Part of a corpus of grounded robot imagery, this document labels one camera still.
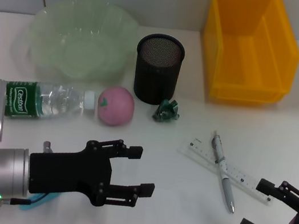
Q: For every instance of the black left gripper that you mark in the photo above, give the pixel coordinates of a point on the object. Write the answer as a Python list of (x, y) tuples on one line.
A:
[(69, 170)]

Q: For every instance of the green plastic wrapper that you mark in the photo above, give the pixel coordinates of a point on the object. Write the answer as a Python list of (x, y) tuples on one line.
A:
[(166, 112)]

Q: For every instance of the pink peach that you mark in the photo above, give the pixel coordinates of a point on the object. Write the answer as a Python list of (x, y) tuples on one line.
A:
[(117, 107)]

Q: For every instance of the blue teal scissors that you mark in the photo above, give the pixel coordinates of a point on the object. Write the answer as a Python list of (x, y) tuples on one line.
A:
[(31, 205)]

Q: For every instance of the clear green-label water bottle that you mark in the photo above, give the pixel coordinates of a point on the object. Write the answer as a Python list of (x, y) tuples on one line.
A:
[(39, 98)]

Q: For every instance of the transparent plastic ruler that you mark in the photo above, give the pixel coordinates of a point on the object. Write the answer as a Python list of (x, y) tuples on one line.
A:
[(245, 176)]

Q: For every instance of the white grey ballpoint pen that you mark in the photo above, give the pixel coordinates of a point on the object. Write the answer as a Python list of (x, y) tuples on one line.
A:
[(220, 159)]

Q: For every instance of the black mesh pen holder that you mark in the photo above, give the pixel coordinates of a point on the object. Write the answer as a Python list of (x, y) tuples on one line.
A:
[(156, 75)]

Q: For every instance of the translucent green fruit plate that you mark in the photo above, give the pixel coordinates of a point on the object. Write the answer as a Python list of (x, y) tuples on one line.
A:
[(78, 41)]

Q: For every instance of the yellow plastic bin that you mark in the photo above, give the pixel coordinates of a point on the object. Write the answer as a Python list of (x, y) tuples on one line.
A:
[(250, 63)]

